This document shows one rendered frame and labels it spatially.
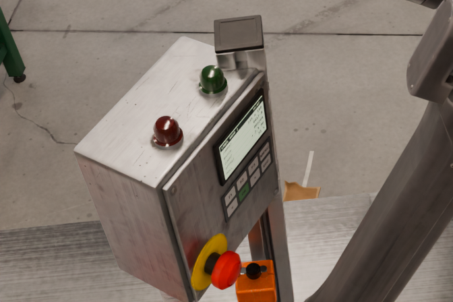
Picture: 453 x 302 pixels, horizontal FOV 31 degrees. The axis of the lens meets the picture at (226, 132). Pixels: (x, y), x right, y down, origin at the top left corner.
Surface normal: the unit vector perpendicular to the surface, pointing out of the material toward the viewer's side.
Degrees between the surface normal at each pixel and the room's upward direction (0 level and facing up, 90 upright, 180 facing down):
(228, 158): 90
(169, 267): 90
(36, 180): 0
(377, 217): 67
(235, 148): 90
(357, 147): 0
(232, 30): 0
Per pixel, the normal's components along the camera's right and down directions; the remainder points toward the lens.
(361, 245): -0.95, -0.26
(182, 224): 0.83, 0.33
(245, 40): -0.12, -0.67
